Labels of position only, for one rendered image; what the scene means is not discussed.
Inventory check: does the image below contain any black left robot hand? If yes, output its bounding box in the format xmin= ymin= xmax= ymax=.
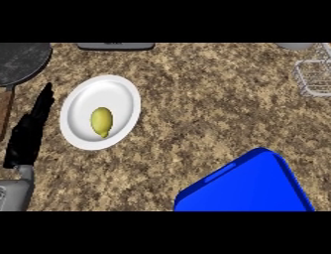
xmin=1 ymin=81 xmax=56 ymax=170

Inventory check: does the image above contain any yellow-green pear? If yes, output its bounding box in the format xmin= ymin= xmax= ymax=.
xmin=89 ymin=106 xmax=114 ymax=139

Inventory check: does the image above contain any blue plastic tray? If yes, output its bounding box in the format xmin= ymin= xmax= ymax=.
xmin=173 ymin=147 xmax=316 ymax=212

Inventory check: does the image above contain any white oval plate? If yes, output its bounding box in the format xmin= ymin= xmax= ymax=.
xmin=59 ymin=74 xmax=142 ymax=152

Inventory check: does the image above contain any grey round bowl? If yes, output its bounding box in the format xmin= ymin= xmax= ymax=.
xmin=275 ymin=42 xmax=317 ymax=52

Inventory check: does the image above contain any black frying pan wooden handle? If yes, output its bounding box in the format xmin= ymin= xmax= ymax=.
xmin=0 ymin=42 xmax=55 ymax=144

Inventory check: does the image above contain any white wire tiered basket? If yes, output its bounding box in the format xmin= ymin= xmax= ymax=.
xmin=291 ymin=42 xmax=331 ymax=98

